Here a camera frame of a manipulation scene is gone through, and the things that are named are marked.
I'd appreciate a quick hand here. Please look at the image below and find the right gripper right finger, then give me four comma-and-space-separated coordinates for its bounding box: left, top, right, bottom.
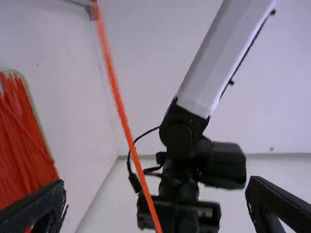
244, 175, 311, 233

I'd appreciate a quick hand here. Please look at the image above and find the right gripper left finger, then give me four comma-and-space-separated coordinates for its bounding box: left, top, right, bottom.
0, 179, 69, 233

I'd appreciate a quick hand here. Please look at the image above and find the orange cable tie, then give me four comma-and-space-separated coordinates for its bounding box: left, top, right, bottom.
90, 0, 163, 233

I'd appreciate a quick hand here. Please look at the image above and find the black cable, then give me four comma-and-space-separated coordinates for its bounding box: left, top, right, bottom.
126, 125, 162, 195

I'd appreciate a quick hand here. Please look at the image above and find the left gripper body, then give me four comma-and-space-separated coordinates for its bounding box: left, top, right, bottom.
155, 140, 247, 201

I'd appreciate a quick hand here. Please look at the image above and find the row of orange cable ties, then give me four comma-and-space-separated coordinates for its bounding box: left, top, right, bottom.
0, 72, 60, 212

